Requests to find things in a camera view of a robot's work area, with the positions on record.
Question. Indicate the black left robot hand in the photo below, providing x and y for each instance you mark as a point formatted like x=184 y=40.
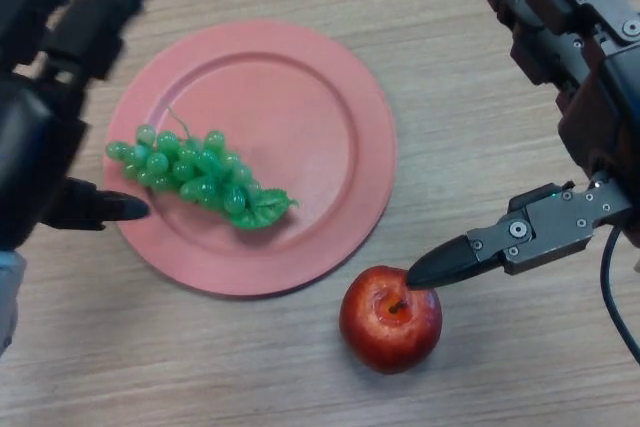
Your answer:
x=35 y=147

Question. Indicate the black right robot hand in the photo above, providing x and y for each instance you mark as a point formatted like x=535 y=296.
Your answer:
x=605 y=97

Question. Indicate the green grapes bunch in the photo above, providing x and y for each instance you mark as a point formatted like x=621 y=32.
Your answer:
x=200 y=172

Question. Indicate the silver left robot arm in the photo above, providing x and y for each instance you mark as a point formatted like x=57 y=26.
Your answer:
x=7 y=297

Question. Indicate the pink round plate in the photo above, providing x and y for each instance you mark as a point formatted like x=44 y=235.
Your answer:
x=300 y=147

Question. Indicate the red apple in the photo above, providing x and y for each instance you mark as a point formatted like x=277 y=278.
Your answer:
x=390 y=332

